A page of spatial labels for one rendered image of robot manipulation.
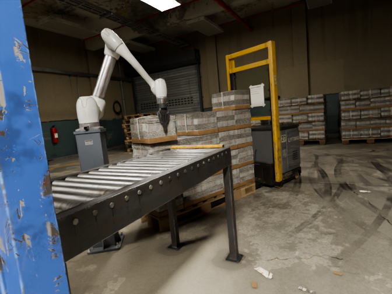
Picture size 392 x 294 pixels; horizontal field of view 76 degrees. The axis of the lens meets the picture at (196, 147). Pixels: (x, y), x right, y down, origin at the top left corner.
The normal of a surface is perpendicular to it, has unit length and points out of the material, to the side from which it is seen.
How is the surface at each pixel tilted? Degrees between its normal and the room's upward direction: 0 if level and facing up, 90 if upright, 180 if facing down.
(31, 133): 90
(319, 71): 90
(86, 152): 90
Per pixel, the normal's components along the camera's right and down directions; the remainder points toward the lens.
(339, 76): -0.47, 0.15
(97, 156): 0.15, 0.11
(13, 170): 0.88, -0.03
